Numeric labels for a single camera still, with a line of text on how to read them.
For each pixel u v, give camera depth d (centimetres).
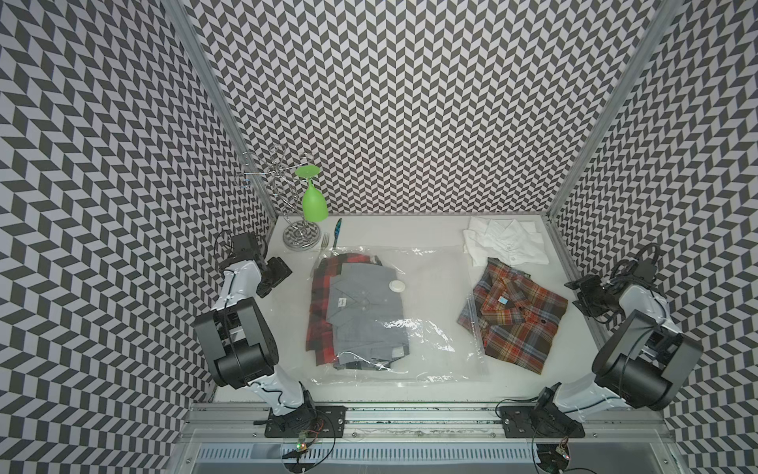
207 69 81
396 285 94
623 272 70
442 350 83
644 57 73
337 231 115
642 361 46
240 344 47
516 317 89
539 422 69
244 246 72
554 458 69
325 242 110
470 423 75
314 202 93
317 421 71
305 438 67
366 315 87
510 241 106
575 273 106
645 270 68
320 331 84
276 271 81
